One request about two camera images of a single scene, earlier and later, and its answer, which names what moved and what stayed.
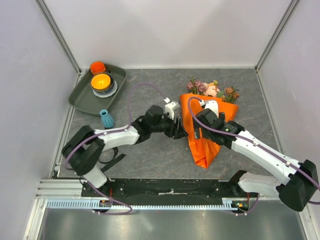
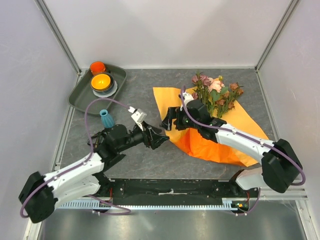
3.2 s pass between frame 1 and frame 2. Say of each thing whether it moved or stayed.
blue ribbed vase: stayed
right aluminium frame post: stayed
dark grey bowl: stayed
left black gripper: moved
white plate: stayed
